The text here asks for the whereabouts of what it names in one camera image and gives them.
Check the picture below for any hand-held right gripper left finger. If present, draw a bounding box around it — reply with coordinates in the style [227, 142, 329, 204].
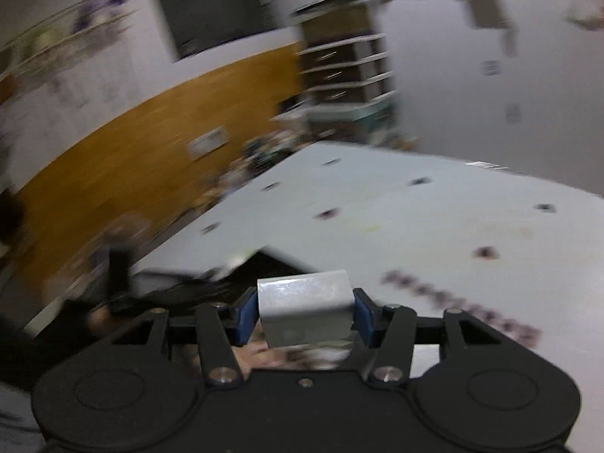
[111, 289, 260, 388]

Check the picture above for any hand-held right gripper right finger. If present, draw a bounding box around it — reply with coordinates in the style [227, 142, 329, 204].
[353, 288, 509, 388]

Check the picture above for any white plastic block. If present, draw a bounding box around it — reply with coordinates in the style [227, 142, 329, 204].
[257, 269, 355, 349]

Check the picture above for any black cardboard box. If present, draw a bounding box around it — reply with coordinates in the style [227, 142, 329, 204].
[89, 245, 352, 371]

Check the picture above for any wooden block with clear stamp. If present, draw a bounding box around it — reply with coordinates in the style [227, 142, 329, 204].
[233, 342, 351, 371]

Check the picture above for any pile of toys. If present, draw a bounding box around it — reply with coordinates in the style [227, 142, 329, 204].
[198, 129, 312, 203]

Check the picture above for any white drawer unit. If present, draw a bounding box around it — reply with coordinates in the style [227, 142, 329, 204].
[296, 21, 396, 105]

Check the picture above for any dark window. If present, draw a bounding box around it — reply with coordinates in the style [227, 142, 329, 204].
[147, 0, 280, 63]

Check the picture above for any white wall outlet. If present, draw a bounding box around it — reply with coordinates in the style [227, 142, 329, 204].
[188, 126, 231, 157]

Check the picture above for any white wall shelf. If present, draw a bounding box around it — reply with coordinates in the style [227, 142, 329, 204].
[0, 0, 145, 83]

